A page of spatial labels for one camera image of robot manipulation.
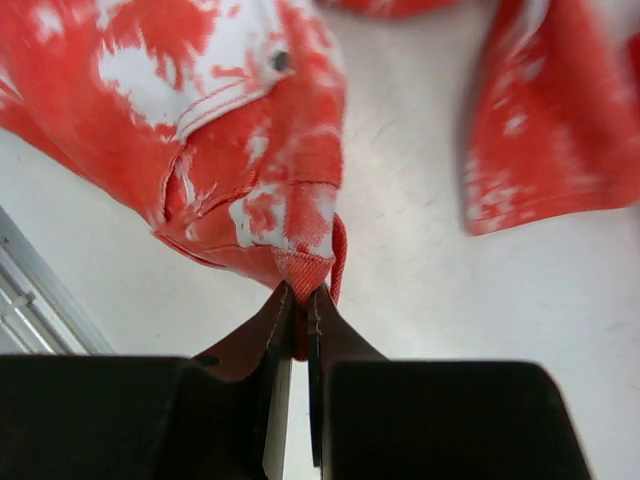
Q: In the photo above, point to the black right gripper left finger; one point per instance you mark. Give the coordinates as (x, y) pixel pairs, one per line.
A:
(221, 414)

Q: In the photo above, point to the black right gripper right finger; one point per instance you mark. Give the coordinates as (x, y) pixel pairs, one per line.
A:
(376, 418)

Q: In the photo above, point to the red white tie-dye trousers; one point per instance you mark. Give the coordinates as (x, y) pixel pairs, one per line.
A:
(464, 175)

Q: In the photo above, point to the aluminium table edge rail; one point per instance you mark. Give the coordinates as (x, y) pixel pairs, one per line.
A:
(38, 313)

